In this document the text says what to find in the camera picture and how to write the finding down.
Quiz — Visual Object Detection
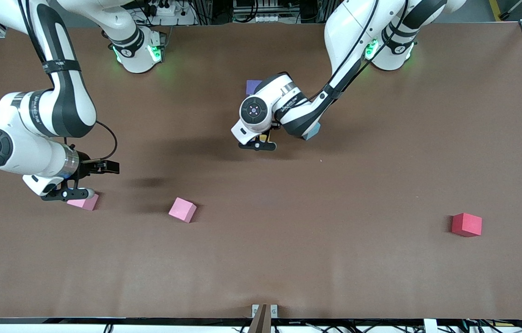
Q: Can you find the pink foam cube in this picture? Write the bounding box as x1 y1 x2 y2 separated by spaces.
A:
168 197 197 223
67 193 99 211

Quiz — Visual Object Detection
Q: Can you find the blue foam cube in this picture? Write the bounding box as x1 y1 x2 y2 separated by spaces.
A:
302 121 321 141

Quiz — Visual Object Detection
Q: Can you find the grey equipment rack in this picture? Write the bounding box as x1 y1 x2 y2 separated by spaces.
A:
233 0 301 24

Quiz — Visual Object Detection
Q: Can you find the white power strip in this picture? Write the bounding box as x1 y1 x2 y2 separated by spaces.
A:
148 0 183 17

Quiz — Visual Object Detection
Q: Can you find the red foam cube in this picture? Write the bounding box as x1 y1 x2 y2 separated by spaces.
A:
451 212 483 238

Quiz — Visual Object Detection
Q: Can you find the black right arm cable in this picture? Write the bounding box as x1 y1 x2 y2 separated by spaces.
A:
17 0 118 162

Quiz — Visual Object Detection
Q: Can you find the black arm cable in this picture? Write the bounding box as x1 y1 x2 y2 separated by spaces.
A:
17 0 118 162
310 0 410 100

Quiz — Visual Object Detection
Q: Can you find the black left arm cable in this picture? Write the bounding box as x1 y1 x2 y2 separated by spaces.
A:
310 0 410 100

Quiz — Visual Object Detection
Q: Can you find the black cable bundle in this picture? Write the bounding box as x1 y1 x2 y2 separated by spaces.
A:
280 311 522 333

